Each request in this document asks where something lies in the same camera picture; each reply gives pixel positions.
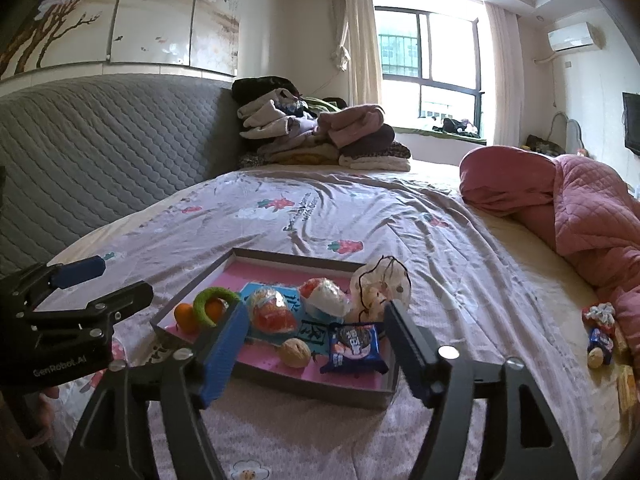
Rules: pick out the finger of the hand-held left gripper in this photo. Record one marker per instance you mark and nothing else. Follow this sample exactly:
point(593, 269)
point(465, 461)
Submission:
point(115, 305)
point(77, 271)

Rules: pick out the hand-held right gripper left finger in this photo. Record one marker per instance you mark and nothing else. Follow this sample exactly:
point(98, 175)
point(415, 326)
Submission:
point(225, 355)

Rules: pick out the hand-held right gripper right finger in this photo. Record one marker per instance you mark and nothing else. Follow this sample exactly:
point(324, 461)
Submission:
point(405, 350)

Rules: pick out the mandarin orange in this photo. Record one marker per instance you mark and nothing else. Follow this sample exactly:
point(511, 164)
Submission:
point(215, 309)
point(184, 319)

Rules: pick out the blue cookie packet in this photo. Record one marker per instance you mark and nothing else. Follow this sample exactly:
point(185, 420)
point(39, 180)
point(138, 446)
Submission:
point(355, 347)

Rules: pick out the orange toy egg packet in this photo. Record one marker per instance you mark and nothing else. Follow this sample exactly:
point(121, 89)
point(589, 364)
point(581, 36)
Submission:
point(270, 312)

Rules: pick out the grey shallow cardboard box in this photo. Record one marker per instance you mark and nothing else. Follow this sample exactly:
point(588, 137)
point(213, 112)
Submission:
point(310, 389)

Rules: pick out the white red toy egg packet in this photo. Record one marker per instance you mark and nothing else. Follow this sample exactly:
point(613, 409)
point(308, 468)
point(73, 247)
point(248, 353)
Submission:
point(327, 300)

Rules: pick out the person's left hand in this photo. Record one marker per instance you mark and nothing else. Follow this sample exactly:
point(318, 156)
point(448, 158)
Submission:
point(50, 400)

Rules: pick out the grey quilted headboard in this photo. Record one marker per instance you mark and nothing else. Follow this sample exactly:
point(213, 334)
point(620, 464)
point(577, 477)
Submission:
point(100, 160)

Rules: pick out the strawberry print bed sheet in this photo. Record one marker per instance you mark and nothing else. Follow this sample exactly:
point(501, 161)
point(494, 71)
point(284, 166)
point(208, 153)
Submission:
point(325, 220)

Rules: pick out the small toy figure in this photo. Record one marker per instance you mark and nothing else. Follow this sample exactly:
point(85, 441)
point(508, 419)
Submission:
point(600, 342)

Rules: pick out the pile of folded clothes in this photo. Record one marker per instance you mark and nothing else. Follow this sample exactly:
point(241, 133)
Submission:
point(325, 145)

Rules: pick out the yellow packet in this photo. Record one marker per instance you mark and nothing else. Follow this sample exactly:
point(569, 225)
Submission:
point(627, 387)

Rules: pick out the pink quilt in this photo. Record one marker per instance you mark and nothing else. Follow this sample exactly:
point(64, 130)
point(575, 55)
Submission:
point(575, 200)

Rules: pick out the dark bag on windowsill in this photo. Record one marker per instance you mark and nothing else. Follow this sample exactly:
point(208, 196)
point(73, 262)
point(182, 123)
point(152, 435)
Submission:
point(452, 125)

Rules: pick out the dark olive bag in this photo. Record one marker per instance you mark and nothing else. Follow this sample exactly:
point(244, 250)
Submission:
point(542, 144)

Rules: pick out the cream curtain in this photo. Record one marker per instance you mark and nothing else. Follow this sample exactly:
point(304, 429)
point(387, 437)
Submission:
point(362, 25)
point(502, 75)

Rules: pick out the cream curtain tie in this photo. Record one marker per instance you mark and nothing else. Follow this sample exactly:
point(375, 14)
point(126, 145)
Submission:
point(342, 58)

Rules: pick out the window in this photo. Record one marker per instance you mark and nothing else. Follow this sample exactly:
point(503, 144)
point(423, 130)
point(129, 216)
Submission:
point(445, 50)

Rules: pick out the black television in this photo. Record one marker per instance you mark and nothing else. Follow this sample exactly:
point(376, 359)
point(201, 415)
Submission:
point(632, 125)

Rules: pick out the white air conditioner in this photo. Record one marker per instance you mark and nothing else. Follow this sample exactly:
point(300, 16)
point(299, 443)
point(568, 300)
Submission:
point(575, 37)

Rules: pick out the floral wall mural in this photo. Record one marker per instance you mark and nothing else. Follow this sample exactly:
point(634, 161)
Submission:
point(150, 25)

